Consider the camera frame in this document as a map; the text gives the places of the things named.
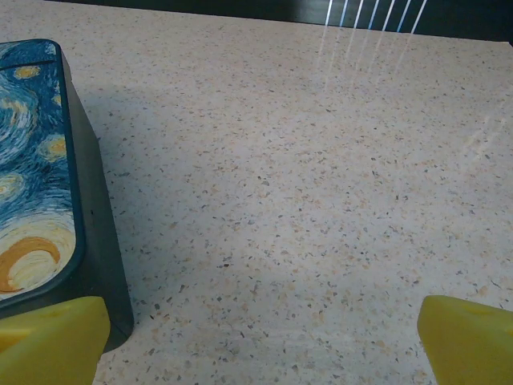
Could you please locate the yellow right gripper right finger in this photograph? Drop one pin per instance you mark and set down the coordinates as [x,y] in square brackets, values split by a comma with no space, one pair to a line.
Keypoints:
[469,349]

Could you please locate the starry night print box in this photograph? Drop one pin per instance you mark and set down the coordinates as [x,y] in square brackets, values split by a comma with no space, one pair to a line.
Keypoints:
[36,160]

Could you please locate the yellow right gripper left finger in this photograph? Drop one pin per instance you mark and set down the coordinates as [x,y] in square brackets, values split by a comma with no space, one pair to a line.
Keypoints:
[52,345]

